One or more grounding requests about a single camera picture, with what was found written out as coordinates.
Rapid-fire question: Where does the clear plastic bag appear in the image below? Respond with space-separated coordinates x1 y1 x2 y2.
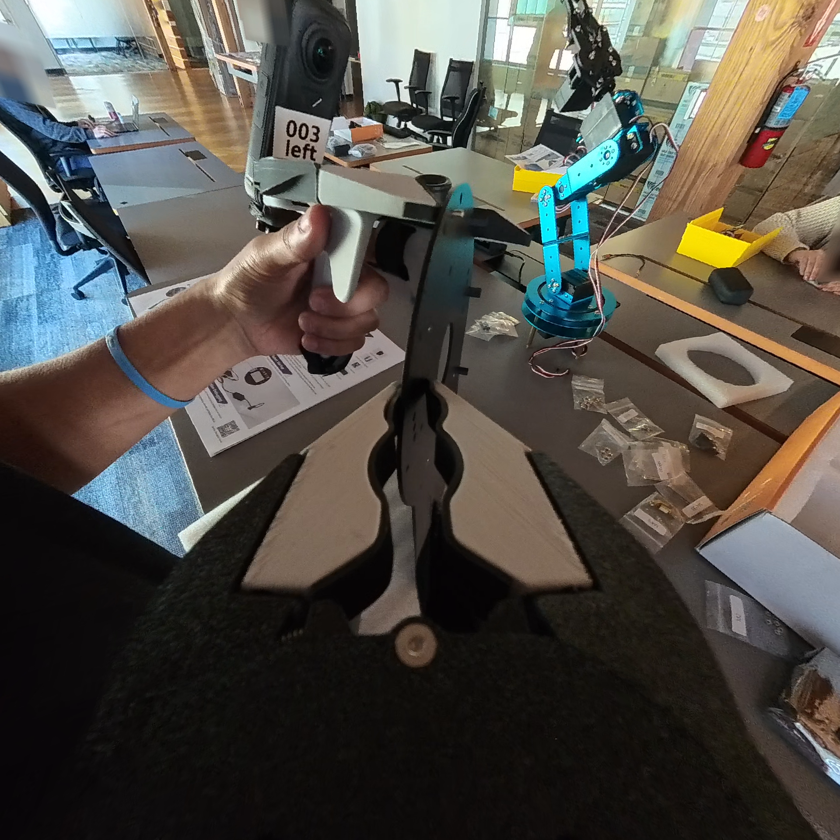
703 579 811 659

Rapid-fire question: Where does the person's left forearm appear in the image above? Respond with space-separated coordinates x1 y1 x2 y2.
0 282 231 493

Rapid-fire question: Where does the black metal base plate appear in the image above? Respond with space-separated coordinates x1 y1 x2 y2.
394 182 476 621

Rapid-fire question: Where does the instruction booklet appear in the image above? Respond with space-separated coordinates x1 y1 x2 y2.
128 276 406 458

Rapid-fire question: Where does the orange white cardboard box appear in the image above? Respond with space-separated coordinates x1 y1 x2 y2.
696 387 840 657

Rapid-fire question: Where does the red fire extinguisher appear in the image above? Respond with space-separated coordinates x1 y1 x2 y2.
738 62 815 170

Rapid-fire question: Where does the blue wristband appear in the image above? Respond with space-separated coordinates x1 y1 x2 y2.
105 326 194 409

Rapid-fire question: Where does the person's black top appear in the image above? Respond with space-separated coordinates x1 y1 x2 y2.
0 459 191 840

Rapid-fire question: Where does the pile of small hardware bags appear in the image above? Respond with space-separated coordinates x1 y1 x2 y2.
465 310 735 555

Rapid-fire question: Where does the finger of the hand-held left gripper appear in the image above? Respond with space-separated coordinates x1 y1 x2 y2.
317 166 441 224
467 209 532 248

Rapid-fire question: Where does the black pouch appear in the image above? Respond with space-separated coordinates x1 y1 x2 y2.
707 266 754 306

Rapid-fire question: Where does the white foam sheet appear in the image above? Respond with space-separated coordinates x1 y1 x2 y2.
178 472 421 637

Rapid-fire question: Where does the yellow bin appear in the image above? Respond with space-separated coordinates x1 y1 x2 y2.
676 209 782 269
512 164 565 195

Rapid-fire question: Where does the black office chair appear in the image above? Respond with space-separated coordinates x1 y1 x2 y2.
413 59 475 148
453 85 488 152
384 49 434 132
0 105 152 303

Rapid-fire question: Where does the person's left hand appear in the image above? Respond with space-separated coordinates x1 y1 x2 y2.
210 205 389 358

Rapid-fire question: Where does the wooden post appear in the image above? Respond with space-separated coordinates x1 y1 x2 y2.
646 0 837 224

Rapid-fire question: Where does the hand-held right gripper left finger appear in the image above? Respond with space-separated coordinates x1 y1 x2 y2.
239 384 404 595

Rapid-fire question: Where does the wooden table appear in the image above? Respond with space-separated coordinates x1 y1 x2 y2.
325 134 434 169

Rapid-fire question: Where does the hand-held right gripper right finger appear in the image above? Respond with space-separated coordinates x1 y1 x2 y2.
430 382 597 597

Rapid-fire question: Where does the white foam frame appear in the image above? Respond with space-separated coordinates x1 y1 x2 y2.
655 331 795 409

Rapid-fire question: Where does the silver foil bag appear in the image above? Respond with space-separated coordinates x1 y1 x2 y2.
764 646 840 769

